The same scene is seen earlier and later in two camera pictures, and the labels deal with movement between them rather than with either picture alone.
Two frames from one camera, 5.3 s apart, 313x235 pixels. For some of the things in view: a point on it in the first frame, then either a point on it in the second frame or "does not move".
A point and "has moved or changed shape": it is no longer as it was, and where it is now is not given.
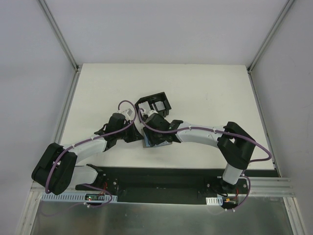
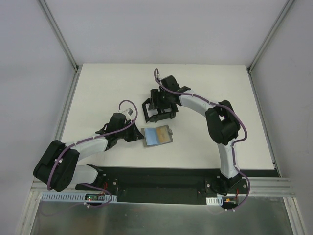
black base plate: [170, 185] does not move
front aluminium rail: [267, 186] does not move
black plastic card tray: [153, 98] has moved or changed shape
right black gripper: [152, 139] → [163, 103]
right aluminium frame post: [268, 38] does not move
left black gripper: [133, 133] does not move
